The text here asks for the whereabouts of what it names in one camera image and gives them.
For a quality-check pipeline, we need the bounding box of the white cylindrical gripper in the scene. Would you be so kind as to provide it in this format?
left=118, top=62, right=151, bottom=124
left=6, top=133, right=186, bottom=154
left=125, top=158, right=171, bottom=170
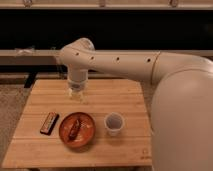
left=67, top=69, right=88, bottom=91

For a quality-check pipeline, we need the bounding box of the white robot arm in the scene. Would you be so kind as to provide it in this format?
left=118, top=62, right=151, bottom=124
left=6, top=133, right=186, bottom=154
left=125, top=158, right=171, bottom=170
left=59, top=38, right=213, bottom=171

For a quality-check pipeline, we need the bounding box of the dark chocolate bar packet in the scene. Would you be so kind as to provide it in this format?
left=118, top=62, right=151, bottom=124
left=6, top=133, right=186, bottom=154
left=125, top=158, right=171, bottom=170
left=40, top=112, right=59, bottom=135

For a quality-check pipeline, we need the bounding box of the brown snack on plate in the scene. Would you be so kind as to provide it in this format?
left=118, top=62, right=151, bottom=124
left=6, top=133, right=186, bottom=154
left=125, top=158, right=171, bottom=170
left=69, top=119, right=81, bottom=140

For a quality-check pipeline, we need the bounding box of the orange plate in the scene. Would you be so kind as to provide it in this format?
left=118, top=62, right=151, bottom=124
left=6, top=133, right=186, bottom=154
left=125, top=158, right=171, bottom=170
left=59, top=112, right=96, bottom=149

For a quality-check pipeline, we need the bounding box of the wooden board table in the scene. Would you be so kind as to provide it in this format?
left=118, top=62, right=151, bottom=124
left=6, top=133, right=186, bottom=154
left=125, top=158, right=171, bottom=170
left=2, top=79, right=151, bottom=168

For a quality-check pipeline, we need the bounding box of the grey metal rail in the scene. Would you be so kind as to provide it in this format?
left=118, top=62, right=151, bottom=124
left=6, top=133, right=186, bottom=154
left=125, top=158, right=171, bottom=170
left=0, top=49, right=213, bottom=66

